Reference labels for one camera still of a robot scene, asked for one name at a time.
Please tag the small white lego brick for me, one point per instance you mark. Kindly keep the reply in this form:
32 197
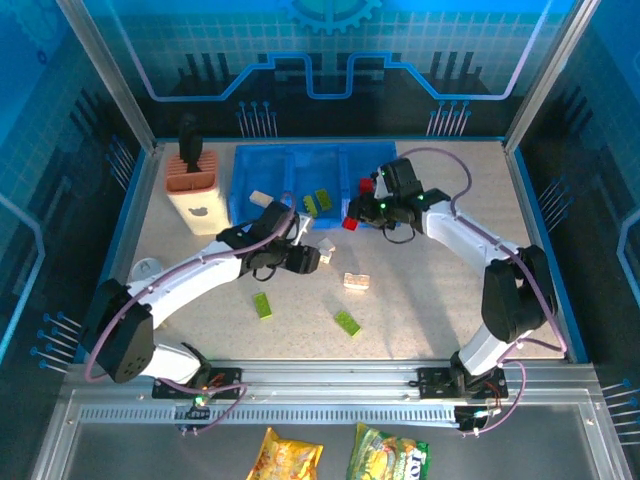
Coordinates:
327 244
327 257

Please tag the long red lego brick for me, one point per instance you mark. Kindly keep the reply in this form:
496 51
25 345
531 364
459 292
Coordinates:
367 185

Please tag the square red lego brick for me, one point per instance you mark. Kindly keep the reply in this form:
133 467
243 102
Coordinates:
351 223

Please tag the small green lego brick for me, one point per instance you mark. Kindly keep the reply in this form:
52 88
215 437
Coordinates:
311 205

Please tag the long white lego brick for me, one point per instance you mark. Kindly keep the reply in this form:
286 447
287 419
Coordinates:
260 198
357 281

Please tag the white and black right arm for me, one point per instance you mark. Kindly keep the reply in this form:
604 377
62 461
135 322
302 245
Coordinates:
460 225

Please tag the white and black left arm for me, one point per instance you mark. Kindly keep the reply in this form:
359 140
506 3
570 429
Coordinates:
200 270

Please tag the blue plastic bin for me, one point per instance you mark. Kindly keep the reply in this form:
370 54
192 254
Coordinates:
255 170
320 167
370 160

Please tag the white and pink utensil holder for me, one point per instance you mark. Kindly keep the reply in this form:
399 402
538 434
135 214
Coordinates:
192 200

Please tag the black controller board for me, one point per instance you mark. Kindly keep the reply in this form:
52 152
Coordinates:
195 412
472 417

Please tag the yellow snack bag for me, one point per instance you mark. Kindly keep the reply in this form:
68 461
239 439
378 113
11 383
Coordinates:
285 457

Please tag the green snack bag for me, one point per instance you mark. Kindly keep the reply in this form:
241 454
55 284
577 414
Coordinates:
387 455

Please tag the aluminium front frame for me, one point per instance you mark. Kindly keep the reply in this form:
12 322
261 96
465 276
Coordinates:
325 380

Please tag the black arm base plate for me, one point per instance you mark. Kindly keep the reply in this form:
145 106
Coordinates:
227 382
432 382

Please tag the aluminium frame post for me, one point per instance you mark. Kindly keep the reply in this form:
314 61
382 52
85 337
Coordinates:
107 70
547 70

